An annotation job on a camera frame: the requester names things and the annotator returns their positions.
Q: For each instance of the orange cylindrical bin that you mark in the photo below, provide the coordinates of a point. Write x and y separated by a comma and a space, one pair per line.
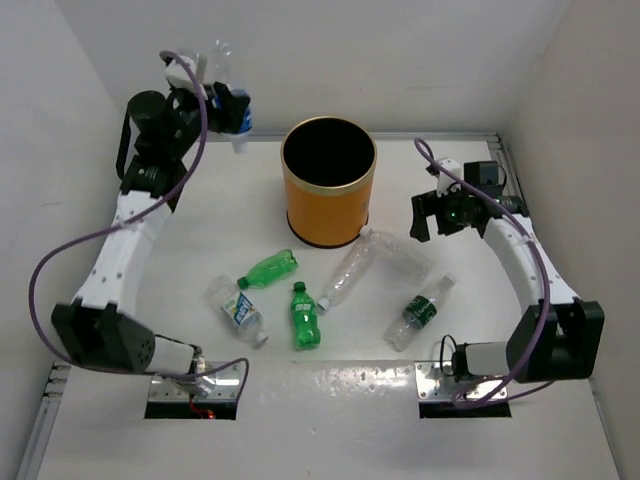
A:
328, 166

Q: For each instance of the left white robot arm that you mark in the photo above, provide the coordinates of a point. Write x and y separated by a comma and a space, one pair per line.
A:
98, 327

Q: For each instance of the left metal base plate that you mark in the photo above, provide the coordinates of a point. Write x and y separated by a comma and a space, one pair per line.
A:
224, 385

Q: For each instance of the green bottle sideways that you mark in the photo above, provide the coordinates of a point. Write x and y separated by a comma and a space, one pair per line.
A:
269, 270

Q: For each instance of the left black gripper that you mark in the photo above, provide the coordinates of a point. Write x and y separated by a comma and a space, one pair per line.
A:
229, 118

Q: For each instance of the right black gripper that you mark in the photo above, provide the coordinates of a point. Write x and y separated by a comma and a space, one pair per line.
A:
430, 204

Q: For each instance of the small blue label bottle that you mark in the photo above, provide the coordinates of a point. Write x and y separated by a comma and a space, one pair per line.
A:
231, 117

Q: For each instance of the clear bottle dark green label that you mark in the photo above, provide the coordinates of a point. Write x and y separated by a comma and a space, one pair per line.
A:
419, 312

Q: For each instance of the large clear crushed bottle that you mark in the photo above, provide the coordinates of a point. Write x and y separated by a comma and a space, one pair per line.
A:
413, 265

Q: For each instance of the clear ribbed bottle white cap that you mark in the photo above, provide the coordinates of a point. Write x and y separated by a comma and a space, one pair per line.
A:
347, 274

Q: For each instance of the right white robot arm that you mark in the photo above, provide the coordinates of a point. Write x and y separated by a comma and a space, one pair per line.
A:
558, 335

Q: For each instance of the metal base plate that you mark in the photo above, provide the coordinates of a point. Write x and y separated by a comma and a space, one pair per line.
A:
224, 385
435, 384

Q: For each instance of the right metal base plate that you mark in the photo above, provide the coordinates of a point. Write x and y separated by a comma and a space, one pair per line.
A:
435, 384

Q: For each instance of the clear bottle white blue label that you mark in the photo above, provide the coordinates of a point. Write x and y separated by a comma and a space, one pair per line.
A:
224, 296

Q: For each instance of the green Sprite bottle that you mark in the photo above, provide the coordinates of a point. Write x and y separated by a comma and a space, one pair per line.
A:
307, 334

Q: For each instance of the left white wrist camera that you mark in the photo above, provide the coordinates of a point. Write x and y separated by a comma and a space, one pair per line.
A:
180, 77

